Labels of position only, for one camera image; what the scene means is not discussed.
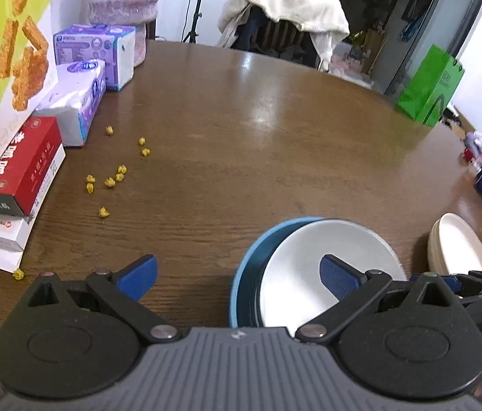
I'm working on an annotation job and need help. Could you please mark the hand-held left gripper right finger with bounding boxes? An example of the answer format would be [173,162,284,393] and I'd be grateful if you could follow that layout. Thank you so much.
[294,254,453,345]

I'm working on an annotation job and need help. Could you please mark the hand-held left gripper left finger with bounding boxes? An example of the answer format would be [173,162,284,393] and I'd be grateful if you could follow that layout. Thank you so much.
[26,254,182,345]

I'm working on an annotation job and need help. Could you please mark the white bowl black rim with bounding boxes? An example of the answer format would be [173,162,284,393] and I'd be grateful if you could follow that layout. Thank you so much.
[259,219,408,328]

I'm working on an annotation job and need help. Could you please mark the blue bowl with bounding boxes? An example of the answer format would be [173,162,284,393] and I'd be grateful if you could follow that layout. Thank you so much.
[229,216,323,328]

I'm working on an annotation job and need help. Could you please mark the scattered yellow kernels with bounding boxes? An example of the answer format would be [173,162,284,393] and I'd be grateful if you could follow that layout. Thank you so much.
[12,125,153,282]

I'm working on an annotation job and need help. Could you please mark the open cardboard box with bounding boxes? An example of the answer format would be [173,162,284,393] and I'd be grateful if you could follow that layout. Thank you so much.
[442,105,482,155]

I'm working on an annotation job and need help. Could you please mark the red box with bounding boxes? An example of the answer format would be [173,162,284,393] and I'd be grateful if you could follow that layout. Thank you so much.
[0,115,66,217]

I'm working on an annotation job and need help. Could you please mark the purple tissue pack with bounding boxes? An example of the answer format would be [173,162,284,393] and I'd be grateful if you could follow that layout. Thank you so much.
[36,59,107,147]

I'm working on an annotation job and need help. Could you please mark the green paper bag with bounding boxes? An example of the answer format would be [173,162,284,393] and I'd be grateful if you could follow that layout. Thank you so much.
[396,44,465,127]

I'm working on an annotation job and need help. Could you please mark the purple tissue cube box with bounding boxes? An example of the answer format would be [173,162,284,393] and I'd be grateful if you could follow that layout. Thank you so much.
[53,24,137,92]

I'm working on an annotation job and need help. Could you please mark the wooden chair with clothes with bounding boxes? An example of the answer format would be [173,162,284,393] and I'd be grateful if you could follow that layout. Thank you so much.
[230,4,331,67]

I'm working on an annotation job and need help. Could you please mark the pink ribbed vase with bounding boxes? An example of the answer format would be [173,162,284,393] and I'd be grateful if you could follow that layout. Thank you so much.
[88,0,163,68]

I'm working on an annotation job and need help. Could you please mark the black tripod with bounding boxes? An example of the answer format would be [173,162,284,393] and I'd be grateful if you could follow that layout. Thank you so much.
[181,0,212,44]

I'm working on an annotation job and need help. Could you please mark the chair draped with clothes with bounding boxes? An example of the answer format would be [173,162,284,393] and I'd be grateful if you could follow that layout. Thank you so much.
[217,0,350,71]

